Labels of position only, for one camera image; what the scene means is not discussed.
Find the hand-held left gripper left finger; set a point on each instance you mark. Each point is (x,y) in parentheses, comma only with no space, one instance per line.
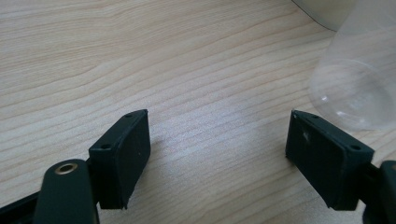
(120,161)

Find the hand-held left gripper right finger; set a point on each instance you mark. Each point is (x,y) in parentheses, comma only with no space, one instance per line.
(323,161)

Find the clear plastic cup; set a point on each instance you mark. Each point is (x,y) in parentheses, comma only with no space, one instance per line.
(358,77)

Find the white object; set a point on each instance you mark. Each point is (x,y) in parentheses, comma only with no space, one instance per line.
(327,11)

